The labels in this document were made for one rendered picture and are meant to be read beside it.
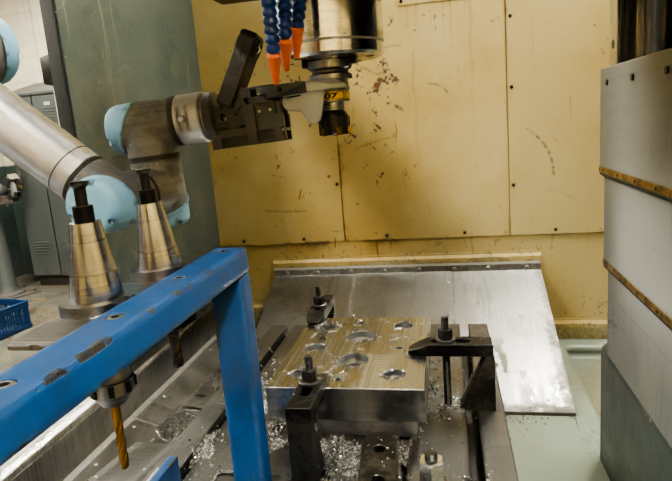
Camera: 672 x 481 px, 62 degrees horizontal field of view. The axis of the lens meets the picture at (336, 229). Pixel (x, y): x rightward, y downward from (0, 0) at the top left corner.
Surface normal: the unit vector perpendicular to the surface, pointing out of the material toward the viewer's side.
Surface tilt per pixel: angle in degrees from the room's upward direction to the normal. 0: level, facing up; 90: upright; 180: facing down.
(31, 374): 0
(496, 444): 0
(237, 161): 90
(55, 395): 90
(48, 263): 90
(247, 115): 90
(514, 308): 24
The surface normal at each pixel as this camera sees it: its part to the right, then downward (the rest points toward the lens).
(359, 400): -0.18, 0.19
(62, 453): 0.98, -0.04
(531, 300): -0.15, -0.81
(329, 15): 0.03, 0.18
